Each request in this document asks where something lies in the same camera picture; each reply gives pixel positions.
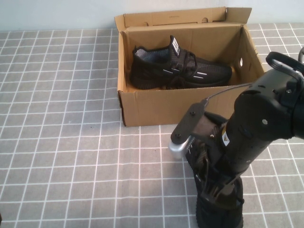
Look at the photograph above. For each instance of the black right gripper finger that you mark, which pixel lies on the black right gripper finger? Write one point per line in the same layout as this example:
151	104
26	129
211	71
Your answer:
212	192
228	187

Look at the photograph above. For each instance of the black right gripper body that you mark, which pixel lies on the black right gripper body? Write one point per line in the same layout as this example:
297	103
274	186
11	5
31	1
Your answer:
213	147

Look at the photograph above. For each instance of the black knit sneaker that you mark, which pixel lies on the black knit sneaker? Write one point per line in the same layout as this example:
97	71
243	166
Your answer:
213	213
152	71

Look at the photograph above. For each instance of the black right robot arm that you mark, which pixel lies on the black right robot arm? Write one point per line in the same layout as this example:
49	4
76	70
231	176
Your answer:
261	114

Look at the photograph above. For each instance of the brown cardboard shoe box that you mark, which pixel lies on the brown cardboard shoe box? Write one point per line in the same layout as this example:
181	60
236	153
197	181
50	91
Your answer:
154	107

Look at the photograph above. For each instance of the black right camera mount plate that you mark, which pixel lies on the black right camera mount plate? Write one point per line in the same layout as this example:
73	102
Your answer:
187	123

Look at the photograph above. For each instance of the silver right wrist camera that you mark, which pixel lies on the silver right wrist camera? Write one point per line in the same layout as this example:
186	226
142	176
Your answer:
178	148

